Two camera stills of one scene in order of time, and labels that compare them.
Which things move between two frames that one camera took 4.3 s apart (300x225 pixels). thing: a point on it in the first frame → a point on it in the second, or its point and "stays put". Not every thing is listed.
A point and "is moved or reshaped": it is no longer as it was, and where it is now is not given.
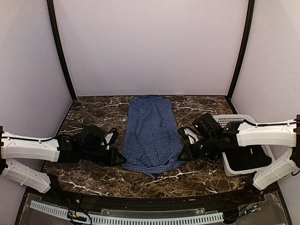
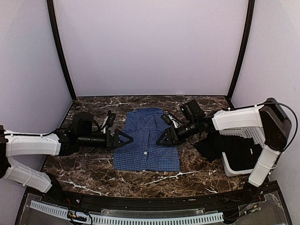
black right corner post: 251,6 stays put
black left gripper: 111,157 → 114,138
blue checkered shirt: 153,144 is moved or reshaped
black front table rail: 156,203 stays put
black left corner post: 53,25 stays put
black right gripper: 187,148 → 171,134
